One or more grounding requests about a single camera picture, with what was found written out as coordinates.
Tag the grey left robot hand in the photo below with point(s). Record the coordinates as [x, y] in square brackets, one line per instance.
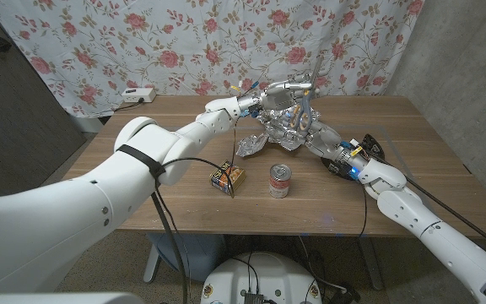
[279, 97]

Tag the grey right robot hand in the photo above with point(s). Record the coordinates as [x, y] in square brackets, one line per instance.
[325, 139]

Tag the large aluminum foil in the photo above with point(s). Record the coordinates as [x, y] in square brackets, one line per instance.
[281, 133]

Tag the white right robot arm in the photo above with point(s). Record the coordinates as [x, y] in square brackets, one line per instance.
[428, 224]

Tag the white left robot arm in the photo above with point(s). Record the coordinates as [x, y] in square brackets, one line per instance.
[99, 202]

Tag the small crumpled aluminum foil piece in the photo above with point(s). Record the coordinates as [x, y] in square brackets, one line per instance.
[249, 145]

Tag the red white soup can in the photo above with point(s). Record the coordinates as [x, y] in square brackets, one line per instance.
[280, 181]

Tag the yellow blue Spam box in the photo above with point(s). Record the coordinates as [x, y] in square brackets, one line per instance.
[239, 175]

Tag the small black torso box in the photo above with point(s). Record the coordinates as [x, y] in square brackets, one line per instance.
[253, 297]

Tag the black tambourine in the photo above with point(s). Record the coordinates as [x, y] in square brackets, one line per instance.
[374, 145]

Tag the grey table leg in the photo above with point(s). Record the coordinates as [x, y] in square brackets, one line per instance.
[371, 262]

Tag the white power strip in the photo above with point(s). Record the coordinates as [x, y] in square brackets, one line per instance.
[138, 95]

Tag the floral backdrop cloth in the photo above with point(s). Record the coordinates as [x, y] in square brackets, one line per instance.
[142, 46]

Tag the white robot torso base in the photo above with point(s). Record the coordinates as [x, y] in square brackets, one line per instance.
[264, 274]

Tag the black power adapter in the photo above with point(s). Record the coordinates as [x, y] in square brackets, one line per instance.
[346, 293]

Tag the grey stool under table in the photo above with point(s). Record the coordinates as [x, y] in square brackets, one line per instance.
[201, 255]

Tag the white table leg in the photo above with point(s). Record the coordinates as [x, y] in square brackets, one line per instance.
[151, 264]

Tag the dark wooden door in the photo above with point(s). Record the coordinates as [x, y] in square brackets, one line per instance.
[15, 126]

